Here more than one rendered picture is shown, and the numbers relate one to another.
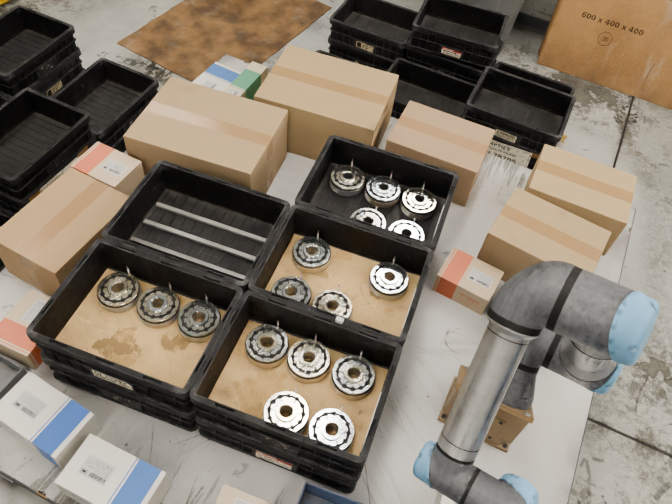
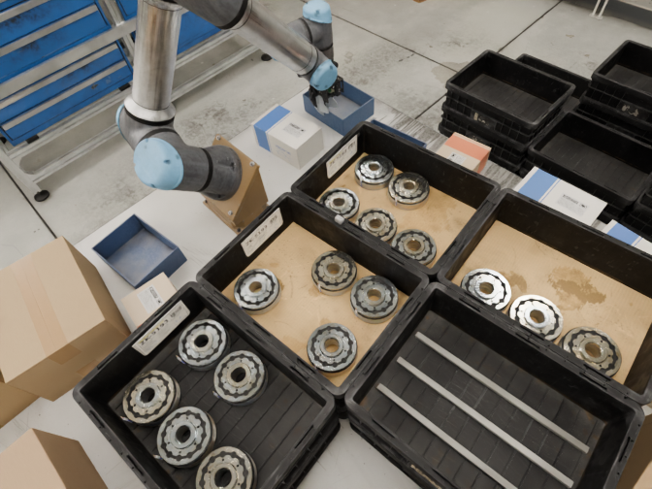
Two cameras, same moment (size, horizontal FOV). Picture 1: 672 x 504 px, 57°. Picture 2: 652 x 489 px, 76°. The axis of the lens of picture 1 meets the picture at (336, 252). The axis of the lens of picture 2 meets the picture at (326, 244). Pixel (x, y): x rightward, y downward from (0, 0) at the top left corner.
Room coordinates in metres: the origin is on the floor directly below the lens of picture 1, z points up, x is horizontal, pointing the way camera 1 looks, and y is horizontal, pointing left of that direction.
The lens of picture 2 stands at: (1.25, 0.24, 1.68)
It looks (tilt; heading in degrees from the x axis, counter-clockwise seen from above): 56 degrees down; 213
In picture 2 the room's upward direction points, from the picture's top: 8 degrees counter-clockwise
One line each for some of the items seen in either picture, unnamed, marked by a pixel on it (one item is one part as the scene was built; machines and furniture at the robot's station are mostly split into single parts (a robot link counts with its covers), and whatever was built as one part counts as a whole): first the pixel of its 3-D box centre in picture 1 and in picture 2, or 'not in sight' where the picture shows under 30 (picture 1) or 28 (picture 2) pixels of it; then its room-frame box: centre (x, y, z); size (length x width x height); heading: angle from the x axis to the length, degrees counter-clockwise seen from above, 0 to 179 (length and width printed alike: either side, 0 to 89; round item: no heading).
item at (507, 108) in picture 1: (505, 140); not in sight; (2.13, -0.67, 0.37); 0.40 x 0.30 x 0.45; 71
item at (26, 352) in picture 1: (33, 328); not in sight; (0.73, 0.74, 0.74); 0.16 x 0.12 x 0.07; 163
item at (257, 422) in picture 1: (299, 372); (392, 190); (0.62, 0.04, 0.92); 0.40 x 0.30 x 0.02; 77
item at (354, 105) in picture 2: not in sight; (338, 104); (0.18, -0.32, 0.74); 0.20 x 0.15 x 0.07; 70
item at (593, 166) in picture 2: not in sight; (578, 181); (-0.20, 0.56, 0.31); 0.40 x 0.30 x 0.34; 71
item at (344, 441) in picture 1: (331, 430); (374, 168); (0.52, -0.05, 0.86); 0.10 x 0.10 x 0.01
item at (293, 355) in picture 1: (308, 358); (375, 224); (0.69, 0.03, 0.86); 0.10 x 0.10 x 0.01
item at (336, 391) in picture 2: (343, 270); (309, 280); (0.91, -0.03, 0.92); 0.40 x 0.30 x 0.02; 77
